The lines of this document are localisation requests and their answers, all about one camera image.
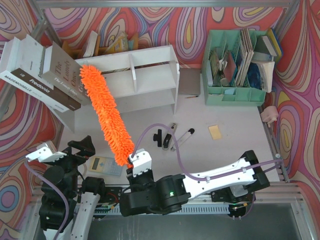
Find orange microfiber duster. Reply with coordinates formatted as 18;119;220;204
80;65;135;168

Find pink plastic object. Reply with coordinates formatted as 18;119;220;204
260;105;279;128

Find black T-shaped clip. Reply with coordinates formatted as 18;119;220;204
153;129;163;148

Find books in organizer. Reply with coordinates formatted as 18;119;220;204
202;28;283;93

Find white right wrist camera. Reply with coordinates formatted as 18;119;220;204
129;148;152;177

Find white Fredonia book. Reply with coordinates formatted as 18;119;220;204
0;34;81;113

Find white wooden bookshelf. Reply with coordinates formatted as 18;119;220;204
77;45;180;113

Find black and clear stapler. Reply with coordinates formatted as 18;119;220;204
162;133;172;151

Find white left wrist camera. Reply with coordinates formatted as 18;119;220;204
25;140;67;163

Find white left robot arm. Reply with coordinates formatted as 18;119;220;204
39;135;106;240

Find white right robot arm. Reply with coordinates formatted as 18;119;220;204
119;148;270;217

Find grey hardcover book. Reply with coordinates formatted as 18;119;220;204
41;42;91;106

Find black marker pen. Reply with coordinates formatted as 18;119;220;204
170;128;195;152

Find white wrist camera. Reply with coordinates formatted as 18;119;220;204
25;140;67;163
129;148;152;177

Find green plastic desk organizer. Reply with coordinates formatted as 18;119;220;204
201;29;266;107

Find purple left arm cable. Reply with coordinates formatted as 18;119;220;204
23;159;70;240

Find light blue calculator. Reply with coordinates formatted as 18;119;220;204
89;156;123;177

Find books behind shelf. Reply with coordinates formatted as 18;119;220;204
62;32;139;60

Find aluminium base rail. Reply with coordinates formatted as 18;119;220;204
32;182;305;206

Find tan sticky note pad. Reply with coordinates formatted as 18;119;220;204
208;125;222;140

